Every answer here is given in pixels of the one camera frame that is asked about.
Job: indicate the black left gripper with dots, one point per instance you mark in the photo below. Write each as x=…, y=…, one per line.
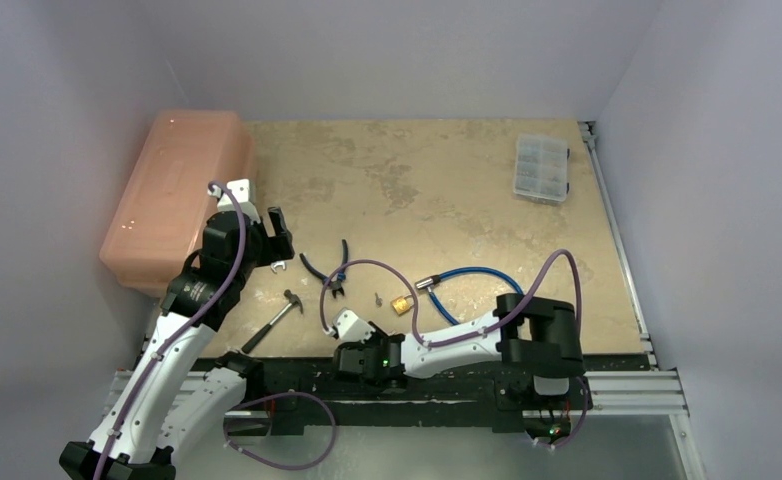
x=275, y=248

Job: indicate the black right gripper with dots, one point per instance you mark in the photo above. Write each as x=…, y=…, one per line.
x=341, y=359

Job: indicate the brass padlock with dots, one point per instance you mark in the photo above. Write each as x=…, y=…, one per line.
x=403, y=304

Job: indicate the blue cable lock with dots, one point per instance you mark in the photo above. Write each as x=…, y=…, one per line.
x=470, y=286

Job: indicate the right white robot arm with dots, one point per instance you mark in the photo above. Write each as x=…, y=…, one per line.
x=543, y=340

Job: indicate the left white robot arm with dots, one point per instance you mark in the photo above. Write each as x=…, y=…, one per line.
x=145, y=434

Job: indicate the pink translucent plastic toolbox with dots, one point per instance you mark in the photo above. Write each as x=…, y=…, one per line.
x=161, y=214

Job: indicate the clear compartment screw box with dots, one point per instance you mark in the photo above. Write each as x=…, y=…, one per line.
x=541, y=168

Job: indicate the small black handled hammer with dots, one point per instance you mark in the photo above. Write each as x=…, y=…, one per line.
x=294, y=303

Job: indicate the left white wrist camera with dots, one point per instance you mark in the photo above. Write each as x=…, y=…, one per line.
x=241, y=192

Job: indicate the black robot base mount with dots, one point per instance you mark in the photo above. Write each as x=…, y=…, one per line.
x=294, y=393

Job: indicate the aluminium frame rail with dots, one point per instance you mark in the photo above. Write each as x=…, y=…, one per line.
x=656, y=392

